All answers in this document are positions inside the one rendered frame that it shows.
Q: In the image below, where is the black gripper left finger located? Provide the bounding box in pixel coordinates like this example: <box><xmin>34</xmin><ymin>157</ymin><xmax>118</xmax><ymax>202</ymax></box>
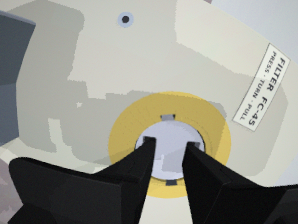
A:
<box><xmin>8</xmin><ymin>139</ymin><xmax>156</xmax><ymax>224</ymax></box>

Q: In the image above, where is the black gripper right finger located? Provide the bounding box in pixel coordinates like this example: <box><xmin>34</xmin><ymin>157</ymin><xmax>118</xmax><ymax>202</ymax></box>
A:
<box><xmin>182</xmin><ymin>143</ymin><xmax>298</xmax><ymax>224</ymax></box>

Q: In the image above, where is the white cylinder with two slots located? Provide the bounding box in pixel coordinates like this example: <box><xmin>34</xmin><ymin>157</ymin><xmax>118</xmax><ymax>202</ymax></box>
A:
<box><xmin>136</xmin><ymin>115</ymin><xmax>205</xmax><ymax>180</ymax></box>

